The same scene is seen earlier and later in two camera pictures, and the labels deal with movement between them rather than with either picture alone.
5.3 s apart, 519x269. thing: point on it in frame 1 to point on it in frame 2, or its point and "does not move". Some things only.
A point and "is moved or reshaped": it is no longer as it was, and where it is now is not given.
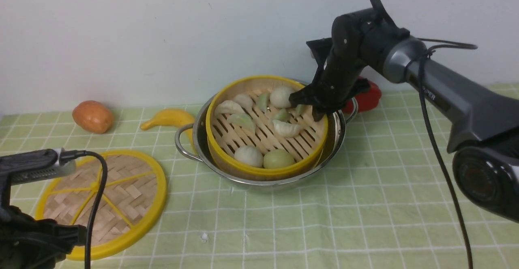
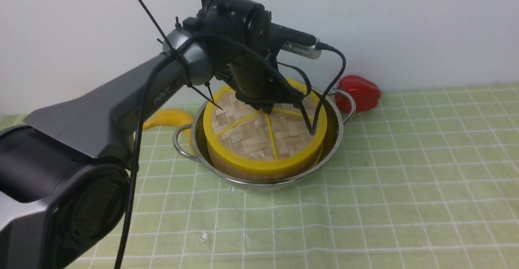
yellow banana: x=170 y=117 does not move
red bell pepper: x=365 y=100 does not move
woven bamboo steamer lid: x=131 y=210 is moved or reshaped
